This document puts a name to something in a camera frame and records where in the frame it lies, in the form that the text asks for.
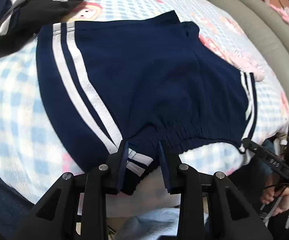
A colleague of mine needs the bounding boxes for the navy white-striped shorts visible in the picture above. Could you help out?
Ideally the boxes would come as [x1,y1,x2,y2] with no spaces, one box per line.
[36,11,257,195]

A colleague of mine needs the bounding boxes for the person's right hand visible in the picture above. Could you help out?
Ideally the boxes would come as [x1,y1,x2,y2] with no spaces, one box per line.
[260,187,289,216]

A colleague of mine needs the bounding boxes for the white bedside table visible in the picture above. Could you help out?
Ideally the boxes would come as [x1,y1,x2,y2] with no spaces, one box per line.
[273,133,288,155]

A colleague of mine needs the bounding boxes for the grey padded headboard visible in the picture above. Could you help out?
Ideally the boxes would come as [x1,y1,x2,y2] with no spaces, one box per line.
[208,0,289,101]

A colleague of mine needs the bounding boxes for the pink plush toy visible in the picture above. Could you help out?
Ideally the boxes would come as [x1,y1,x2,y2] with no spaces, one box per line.
[270,4,289,25]

